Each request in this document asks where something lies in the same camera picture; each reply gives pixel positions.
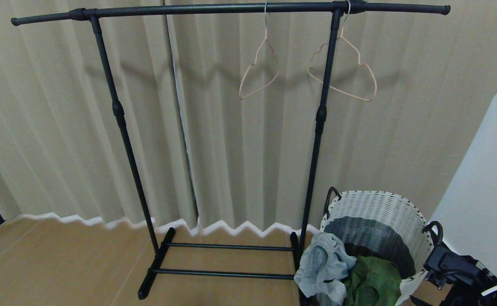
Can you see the pink clothes hanger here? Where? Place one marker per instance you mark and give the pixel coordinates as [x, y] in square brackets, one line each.
[341, 34]
[266, 34]

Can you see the pale grey shorts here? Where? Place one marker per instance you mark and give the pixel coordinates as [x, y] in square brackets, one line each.
[325, 263]

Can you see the green long-sleeved shirt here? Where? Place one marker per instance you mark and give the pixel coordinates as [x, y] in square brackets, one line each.
[371, 280]

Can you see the white laundry basket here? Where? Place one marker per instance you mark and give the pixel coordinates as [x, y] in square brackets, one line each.
[380, 204]

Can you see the black clothes rack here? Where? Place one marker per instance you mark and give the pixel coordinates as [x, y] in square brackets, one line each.
[214, 8]

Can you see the beige curtain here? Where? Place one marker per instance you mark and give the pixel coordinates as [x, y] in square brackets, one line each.
[61, 127]

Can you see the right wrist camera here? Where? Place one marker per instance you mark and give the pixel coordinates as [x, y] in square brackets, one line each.
[448, 261]

